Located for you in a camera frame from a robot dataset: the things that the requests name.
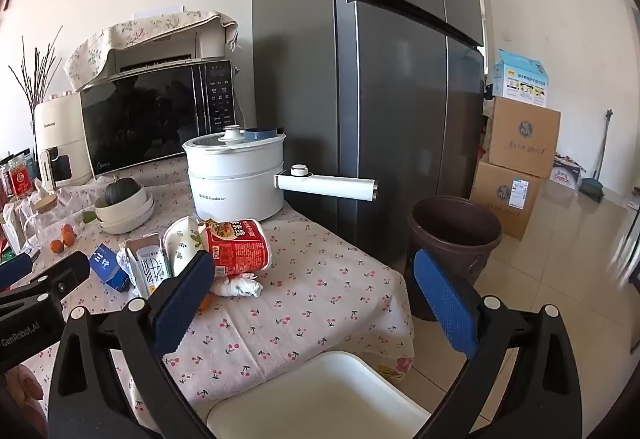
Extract floral tissue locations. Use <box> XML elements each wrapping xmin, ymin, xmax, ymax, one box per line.
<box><xmin>209</xmin><ymin>270</ymin><xmax>263</xmax><ymax>300</ymax></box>

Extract bare decorative twigs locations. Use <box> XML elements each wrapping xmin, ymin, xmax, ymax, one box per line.
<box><xmin>7</xmin><ymin>24</ymin><xmax>63</xmax><ymax>105</ymax></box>

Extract cardboard box with white label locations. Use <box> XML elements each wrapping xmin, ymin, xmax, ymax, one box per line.
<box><xmin>470</xmin><ymin>160</ymin><xmax>543</xmax><ymax>241</ymax></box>

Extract stack of cream bowls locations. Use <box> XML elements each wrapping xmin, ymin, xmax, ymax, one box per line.
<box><xmin>94</xmin><ymin>184</ymin><xmax>156</xmax><ymax>236</ymax></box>

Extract white tissue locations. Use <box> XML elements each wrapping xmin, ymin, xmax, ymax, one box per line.
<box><xmin>116</xmin><ymin>241</ymin><xmax>138</xmax><ymax>291</ymax></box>

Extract brown plastic bin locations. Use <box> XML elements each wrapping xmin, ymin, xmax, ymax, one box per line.
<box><xmin>406</xmin><ymin>196</ymin><xmax>503</xmax><ymax>322</ymax></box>

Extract white paper box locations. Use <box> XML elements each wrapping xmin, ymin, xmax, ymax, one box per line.
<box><xmin>125</xmin><ymin>233</ymin><xmax>173</xmax><ymax>300</ymax></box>

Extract green broom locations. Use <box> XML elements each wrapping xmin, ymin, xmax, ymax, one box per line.
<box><xmin>580</xmin><ymin>109</ymin><xmax>613</xmax><ymax>204</ymax></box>

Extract blue and white carton box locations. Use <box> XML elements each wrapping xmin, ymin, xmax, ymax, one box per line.
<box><xmin>492</xmin><ymin>48</ymin><xmax>550</xmax><ymax>109</ymax></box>

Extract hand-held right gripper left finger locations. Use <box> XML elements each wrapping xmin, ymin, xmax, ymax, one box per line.
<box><xmin>47</xmin><ymin>250</ymin><xmax>216</xmax><ymax>439</ymax></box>

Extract person's left hand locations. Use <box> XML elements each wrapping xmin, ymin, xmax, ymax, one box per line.
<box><xmin>0</xmin><ymin>362</ymin><xmax>53</xmax><ymax>426</ymax></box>

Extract floral cloth cover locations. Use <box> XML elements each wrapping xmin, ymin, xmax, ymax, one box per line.
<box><xmin>64</xmin><ymin>10</ymin><xmax>240</xmax><ymax>92</ymax></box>

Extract dark green squash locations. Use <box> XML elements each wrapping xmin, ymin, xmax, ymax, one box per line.
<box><xmin>103</xmin><ymin>175</ymin><xmax>142</xmax><ymax>208</ymax></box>

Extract cream air fryer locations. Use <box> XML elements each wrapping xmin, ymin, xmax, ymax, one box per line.
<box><xmin>32</xmin><ymin>92</ymin><xmax>96</xmax><ymax>187</ymax></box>

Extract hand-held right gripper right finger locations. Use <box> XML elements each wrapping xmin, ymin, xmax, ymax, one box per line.
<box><xmin>414</xmin><ymin>248</ymin><xmax>583</xmax><ymax>439</ymax></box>

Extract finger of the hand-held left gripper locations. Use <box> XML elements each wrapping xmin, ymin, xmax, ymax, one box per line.
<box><xmin>0</xmin><ymin>252</ymin><xmax>34</xmax><ymax>290</ymax></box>
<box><xmin>0</xmin><ymin>250</ymin><xmax>92</xmax><ymax>307</ymax></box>

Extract white electric cooking pot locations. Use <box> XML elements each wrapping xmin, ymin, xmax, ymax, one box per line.
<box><xmin>181</xmin><ymin>124</ymin><xmax>379</xmax><ymax>222</ymax></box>

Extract grey refrigerator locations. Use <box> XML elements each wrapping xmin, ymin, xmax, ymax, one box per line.
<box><xmin>251</xmin><ymin>0</ymin><xmax>486</xmax><ymax>272</ymax></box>

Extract red labelled jar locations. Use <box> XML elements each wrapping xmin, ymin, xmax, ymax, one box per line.
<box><xmin>7</xmin><ymin>154</ymin><xmax>31</xmax><ymax>200</ymax></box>

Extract floral plastic table cover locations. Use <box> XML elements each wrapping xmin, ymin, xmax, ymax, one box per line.
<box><xmin>382</xmin><ymin>355</ymin><xmax>416</xmax><ymax>387</ymax></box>

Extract white plastic bin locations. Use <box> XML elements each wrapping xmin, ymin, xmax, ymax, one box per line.
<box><xmin>206</xmin><ymin>351</ymin><xmax>432</xmax><ymax>439</ymax></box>

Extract glass jar with wooden lid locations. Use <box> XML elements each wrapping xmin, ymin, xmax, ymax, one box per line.
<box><xmin>22</xmin><ymin>193</ymin><xmax>63</xmax><ymax>255</ymax></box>

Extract red instant noodle cup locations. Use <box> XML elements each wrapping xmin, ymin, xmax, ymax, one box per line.
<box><xmin>200</xmin><ymin>218</ymin><xmax>272</xmax><ymax>277</ymax></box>

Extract black microwave oven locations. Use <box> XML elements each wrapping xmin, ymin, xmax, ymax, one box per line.
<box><xmin>80</xmin><ymin>59</ymin><xmax>236</xmax><ymax>177</ymax></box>

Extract cherry print tablecloth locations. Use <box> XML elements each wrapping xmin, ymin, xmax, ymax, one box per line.
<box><xmin>0</xmin><ymin>154</ymin><xmax>416</xmax><ymax>439</ymax></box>

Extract blue milk carton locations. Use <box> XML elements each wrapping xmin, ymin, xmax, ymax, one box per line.
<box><xmin>89</xmin><ymin>243</ymin><xmax>132</xmax><ymax>294</ymax></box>

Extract large cardboard box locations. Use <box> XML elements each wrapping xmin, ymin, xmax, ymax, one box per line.
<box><xmin>487</xmin><ymin>96</ymin><xmax>562</xmax><ymax>178</ymax></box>

